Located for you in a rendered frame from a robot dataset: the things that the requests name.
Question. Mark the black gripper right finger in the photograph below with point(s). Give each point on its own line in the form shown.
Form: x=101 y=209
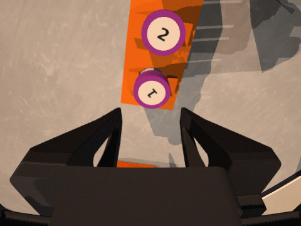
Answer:
x=251 y=165

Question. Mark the black table edge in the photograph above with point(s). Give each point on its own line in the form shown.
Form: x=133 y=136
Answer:
x=281 y=184

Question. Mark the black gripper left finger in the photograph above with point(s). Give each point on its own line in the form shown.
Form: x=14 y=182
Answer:
x=78 y=146

